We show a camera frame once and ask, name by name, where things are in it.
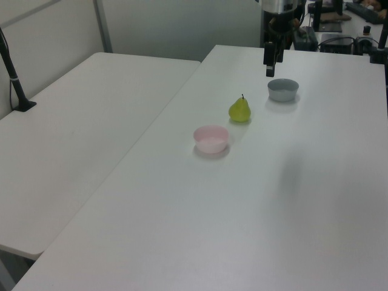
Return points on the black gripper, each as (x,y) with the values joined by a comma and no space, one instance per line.
(280,22)

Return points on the green pear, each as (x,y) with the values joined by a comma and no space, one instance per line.
(239,111)

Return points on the grey bowl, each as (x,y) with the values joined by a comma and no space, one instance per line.
(283,89)

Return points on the pink bowl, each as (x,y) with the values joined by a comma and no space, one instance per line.
(210,139)

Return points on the black electronics box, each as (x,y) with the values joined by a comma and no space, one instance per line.
(304,38)

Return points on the black monitor stand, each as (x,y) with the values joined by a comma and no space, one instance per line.
(325,18)

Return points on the emergency stop button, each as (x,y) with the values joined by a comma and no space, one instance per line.
(366,34)

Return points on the black keyboard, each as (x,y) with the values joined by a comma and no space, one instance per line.
(366,12)

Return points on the black clamp stand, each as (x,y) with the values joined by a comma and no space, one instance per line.
(379,48)

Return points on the grey partition post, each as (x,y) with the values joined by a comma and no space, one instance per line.
(103,25)

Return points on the black camera stand pole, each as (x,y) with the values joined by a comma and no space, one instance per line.
(13,75)

